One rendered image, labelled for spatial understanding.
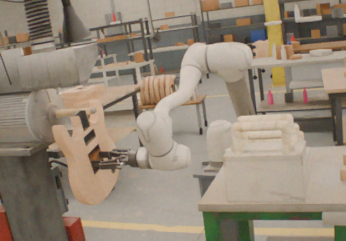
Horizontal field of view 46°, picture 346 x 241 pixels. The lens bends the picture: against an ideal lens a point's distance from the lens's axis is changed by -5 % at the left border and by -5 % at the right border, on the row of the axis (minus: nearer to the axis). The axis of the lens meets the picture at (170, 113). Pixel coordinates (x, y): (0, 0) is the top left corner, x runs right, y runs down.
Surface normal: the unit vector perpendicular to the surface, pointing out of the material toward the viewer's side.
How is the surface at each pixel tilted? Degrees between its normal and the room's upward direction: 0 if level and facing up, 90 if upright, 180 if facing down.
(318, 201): 0
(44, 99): 83
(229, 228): 90
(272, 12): 90
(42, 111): 87
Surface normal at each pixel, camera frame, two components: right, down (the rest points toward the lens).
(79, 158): 0.92, -0.07
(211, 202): -0.14, -0.97
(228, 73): -0.16, 0.80
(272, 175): -0.37, 0.26
